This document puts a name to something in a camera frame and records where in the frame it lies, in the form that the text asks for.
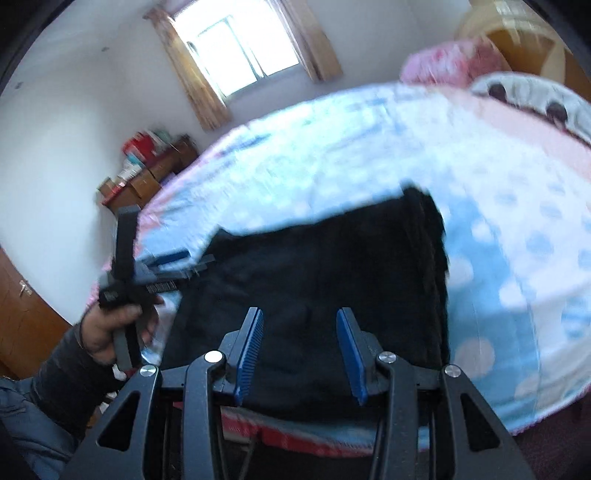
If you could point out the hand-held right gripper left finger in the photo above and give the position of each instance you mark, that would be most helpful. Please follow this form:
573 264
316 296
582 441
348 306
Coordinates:
247 360

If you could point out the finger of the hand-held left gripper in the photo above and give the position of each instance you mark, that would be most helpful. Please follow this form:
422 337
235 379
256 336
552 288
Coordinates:
194 268
173 254

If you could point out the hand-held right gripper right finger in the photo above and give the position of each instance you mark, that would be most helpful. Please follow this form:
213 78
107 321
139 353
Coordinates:
353 360

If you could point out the black pants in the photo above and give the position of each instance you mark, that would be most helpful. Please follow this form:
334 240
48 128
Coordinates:
323 277

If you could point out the person's left forearm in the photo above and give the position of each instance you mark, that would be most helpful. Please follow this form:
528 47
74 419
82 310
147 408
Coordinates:
69 387

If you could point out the person's left hand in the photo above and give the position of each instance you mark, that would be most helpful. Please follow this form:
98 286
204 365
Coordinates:
99 330

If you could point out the wooden bedside cabinet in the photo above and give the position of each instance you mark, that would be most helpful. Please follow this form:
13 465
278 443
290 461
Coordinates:
147 177

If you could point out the brown wooden door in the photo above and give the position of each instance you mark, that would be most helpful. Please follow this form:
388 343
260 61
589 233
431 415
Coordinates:
27 323

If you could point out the red box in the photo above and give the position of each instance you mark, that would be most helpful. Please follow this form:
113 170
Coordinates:
137 144

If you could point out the person's blue jacket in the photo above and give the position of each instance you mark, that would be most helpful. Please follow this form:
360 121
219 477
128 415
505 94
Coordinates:
32 429

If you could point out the beige curtain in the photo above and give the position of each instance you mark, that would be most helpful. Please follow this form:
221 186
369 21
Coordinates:
314 41
194 78

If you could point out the blue polka dot bedsheet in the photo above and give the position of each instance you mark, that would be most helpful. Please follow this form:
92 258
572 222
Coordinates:
508 207

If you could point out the bright window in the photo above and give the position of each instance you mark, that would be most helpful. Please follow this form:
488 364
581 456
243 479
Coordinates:
240 46

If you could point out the pink pillow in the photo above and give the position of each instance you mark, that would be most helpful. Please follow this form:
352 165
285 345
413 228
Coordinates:
448 62

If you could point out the white spotted pillow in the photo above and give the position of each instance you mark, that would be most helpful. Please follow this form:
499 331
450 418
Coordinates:
531 94

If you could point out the wooden headboard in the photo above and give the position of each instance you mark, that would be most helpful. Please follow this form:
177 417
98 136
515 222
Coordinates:
521 46

